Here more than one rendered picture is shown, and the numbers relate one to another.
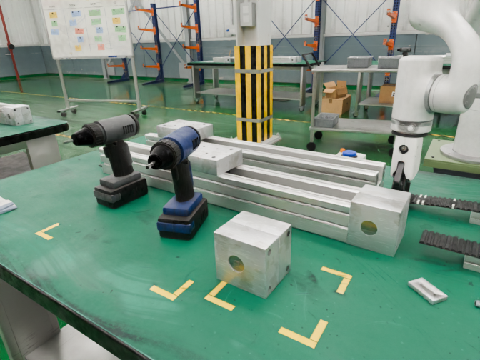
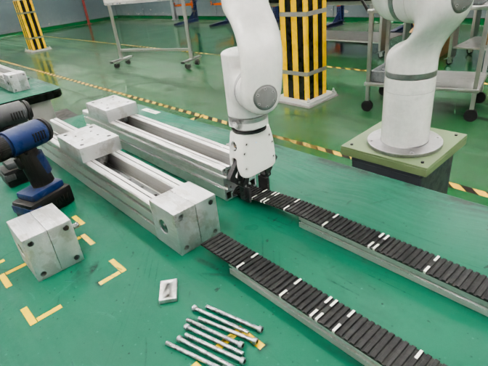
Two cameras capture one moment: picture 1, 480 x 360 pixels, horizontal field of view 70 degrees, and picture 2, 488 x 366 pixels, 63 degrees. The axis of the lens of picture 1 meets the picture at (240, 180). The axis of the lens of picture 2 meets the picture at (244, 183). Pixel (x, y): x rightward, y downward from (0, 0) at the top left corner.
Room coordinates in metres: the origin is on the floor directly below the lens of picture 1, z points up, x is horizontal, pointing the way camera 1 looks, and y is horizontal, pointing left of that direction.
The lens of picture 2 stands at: (-0.03, -0.58, 1.26)
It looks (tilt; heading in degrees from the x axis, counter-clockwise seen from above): 28 degrees down; 15
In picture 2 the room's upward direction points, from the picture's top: 6 degrees counter-clockwise
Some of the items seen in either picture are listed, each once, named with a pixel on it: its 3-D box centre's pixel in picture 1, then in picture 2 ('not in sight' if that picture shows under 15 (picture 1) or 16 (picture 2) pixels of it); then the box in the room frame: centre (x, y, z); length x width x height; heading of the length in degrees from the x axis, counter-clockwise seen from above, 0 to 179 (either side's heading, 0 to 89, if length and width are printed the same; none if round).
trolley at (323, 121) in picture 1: (352, 101); (423, 49); (3.76, -1.24, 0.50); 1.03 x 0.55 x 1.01; 68
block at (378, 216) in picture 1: (380, 216); (190, 214); (0.62, -0.28, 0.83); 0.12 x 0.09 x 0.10; 145
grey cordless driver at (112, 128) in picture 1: (107, 163); (3, 147); (0.83, 0.33, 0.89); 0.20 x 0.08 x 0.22; 146
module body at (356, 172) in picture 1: (246, 158); (153, 141); (1.02, -0.02, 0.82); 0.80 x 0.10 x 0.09; 55
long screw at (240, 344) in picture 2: not in sight; (213, 332); (0.37, -0.40, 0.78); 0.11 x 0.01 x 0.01; 69
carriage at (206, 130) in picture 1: (185, 134); (112, 111); (1.17, 0.18, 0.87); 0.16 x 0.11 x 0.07; 55
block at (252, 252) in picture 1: (257, 248); (51, 237); (0.52, -0.03, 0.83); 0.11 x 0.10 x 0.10; 145
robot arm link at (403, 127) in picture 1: (410, 125); (247, 120); (0.76, -0.39, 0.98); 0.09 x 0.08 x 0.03; 145
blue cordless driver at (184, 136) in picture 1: (175, 187); (22, 176); (0.66, 0.13, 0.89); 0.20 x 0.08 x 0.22; 165
